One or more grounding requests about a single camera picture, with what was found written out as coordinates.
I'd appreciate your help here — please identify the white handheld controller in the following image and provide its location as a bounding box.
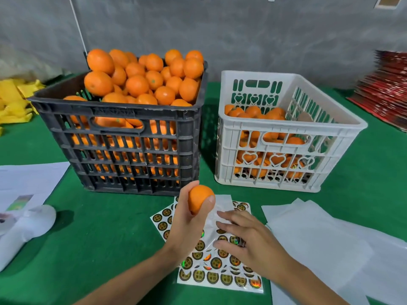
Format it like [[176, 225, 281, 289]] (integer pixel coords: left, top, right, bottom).
[[0, 204, 57, 272]]

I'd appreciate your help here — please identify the single orange fruit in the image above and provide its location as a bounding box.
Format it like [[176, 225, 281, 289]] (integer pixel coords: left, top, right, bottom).
[[187, 185, 216, 215]]

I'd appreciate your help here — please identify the person's left forearm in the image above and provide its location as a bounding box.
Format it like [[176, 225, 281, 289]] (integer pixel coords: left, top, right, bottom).
[[75, 247, 182, 305]]

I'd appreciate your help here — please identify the white backing sheet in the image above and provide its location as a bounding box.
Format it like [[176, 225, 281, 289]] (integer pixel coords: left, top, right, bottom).
[[337, 219, 407, 305], [262, 199, 375, 305]]

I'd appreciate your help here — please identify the white plastic crate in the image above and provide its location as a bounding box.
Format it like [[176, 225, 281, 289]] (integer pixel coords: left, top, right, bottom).
[[215, 70, 368, 193]]

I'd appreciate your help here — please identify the green felt table cover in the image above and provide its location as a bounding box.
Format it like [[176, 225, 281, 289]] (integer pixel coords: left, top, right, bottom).
[[0, 76, 407, 305]]

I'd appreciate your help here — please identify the person's left hand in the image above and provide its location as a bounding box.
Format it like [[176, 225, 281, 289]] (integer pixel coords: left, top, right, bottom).
[[162, 181, 217, 264]]

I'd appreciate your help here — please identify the pile of oranges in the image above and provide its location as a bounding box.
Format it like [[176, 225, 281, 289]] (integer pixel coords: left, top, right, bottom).
[[62, 49, 206, 182]]

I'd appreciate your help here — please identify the heap of labelled oranges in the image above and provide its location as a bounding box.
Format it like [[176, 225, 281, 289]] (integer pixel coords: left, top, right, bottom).
[[224, 103, 306, 180]]

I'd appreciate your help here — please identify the white printed paper sheet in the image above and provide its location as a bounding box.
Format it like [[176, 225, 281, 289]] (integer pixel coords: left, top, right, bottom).
[[0, 162, 71, 214]]

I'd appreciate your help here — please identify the person's right forearm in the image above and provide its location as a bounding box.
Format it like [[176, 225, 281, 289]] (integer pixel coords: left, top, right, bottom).
[[273, 257, 349, 305]]

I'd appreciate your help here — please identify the pile of yellow bags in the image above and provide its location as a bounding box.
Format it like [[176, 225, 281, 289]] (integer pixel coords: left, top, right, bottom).
[[0, 78, 45, 125]]

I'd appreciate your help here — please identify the white pole with black base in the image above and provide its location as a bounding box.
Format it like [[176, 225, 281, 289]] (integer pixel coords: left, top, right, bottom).
[[69, 0, 90, 58]]

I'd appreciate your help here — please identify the stack of red cardboard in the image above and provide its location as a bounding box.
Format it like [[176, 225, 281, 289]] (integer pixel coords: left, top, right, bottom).
[[346, 50, 407, 132]]

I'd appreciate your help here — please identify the holographic sticker sheet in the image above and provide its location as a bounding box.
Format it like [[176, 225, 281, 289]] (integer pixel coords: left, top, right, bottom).
[[151, 197, 263, 294]]

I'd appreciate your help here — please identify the beige woven sack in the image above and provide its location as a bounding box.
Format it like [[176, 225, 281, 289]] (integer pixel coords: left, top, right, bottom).
[[0, 55, 50, 80]]

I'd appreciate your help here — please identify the person's right hand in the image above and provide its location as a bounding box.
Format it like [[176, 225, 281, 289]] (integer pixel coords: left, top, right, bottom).
[[213, 209, 293, 280]]

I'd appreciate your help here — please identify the black plastic crate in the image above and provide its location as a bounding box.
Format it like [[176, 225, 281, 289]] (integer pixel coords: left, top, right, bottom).
[[28, 63, 209, 196]]

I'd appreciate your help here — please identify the beige wall plate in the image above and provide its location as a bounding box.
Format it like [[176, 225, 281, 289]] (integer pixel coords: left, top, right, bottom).
[[375, 0, 404, 10]]

